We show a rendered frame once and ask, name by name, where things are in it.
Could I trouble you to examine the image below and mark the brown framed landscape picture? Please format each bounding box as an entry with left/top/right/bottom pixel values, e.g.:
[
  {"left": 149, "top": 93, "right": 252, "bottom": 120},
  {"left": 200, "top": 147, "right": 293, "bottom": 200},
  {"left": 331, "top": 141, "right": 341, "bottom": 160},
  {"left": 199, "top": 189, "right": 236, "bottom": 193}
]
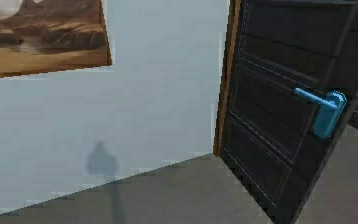
[{"left": 0, "top": 0, "right": 113, "bottom": 80}]

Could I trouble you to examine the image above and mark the black panelled room door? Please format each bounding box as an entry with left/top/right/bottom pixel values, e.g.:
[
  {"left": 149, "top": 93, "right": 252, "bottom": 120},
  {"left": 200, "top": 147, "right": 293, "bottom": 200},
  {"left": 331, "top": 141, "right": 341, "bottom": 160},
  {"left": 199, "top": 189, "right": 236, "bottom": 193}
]
[{"left": 219, "top": 0, "right": 358, "bottom": 224}]

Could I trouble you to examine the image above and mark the blue door handle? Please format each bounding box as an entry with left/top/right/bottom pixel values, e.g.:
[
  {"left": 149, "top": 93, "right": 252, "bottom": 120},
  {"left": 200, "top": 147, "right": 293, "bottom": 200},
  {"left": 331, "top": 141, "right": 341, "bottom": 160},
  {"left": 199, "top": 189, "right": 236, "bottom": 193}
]
[{"left": 294, "top": 87, "right": 349, "bottom": 140}]

